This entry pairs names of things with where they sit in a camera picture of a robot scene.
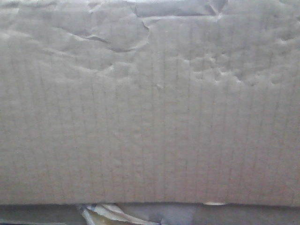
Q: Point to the brown corrugated cardboard box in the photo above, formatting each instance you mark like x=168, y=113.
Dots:
x=132, y=101

